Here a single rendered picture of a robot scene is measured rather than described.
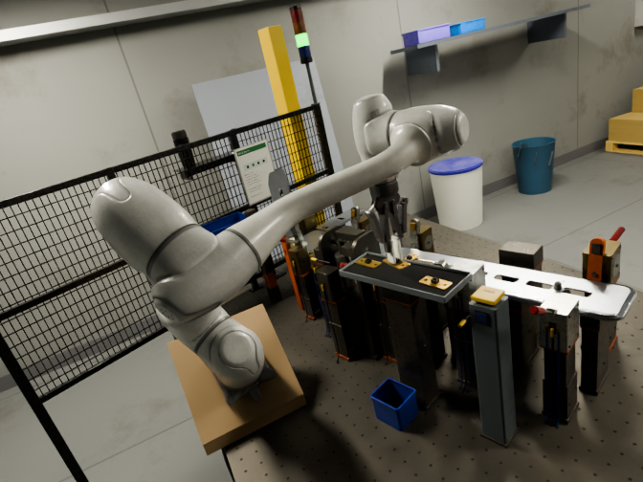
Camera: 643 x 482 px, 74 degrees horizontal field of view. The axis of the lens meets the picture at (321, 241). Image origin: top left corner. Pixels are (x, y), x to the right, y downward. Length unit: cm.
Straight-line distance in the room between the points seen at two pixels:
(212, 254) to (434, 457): 88
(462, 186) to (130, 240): 366
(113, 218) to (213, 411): 87
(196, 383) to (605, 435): 120
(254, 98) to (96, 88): 113
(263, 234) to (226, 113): 278
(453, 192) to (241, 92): 210
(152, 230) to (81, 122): 288
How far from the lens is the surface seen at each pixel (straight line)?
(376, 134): 104
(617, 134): 650
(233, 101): 358
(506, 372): 124
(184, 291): 76
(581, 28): 624
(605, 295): 144
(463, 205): 429
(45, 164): 369
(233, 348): 129
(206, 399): 154
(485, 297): 110
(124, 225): 82
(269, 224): 84
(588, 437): 144
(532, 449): 139
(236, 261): 78
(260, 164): 239
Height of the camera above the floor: 174
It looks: 22 degrees down
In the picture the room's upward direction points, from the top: 13 degrees counter-clockwise
